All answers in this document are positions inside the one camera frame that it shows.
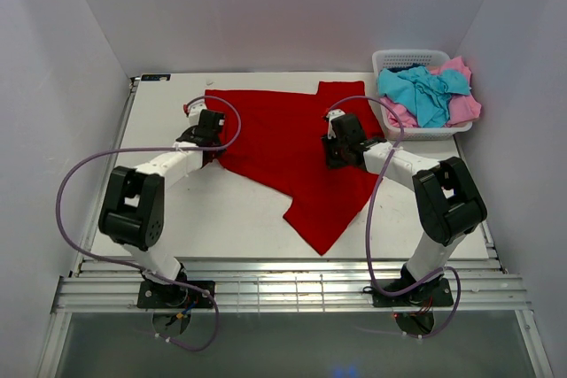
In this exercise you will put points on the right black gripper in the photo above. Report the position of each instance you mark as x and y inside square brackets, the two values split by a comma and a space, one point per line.
[332, 157]

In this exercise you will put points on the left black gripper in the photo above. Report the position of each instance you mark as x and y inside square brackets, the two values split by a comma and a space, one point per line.
[213, 155]

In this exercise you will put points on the red t shirt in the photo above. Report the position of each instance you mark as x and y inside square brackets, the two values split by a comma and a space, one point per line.
[278, 144]

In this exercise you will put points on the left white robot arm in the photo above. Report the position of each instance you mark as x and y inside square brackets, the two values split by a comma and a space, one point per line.
[133, 210]

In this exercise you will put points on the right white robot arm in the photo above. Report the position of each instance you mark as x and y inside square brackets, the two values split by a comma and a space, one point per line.
[448, 202]

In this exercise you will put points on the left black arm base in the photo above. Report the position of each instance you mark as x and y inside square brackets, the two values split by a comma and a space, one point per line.
[152, 295]

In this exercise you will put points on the blue white label sticker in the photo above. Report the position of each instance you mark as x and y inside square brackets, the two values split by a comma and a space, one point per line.
[156, 77]

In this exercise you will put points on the turquoise t shirt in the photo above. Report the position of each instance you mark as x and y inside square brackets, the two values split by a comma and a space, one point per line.
[425, 95]

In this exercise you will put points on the white plastic basket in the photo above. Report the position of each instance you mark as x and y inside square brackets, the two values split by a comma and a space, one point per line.
[387, 59]

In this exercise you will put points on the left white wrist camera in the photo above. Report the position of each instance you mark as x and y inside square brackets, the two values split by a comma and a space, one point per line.
[193, 110]

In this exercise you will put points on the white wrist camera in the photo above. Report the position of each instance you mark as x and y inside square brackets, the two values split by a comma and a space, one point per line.
[193, 110]
[330, 116]

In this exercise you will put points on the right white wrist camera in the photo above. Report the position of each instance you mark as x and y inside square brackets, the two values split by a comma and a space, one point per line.
[330, 116]

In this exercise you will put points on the aluminium frame rails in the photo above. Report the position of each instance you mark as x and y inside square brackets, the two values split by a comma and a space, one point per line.
[285, 311]

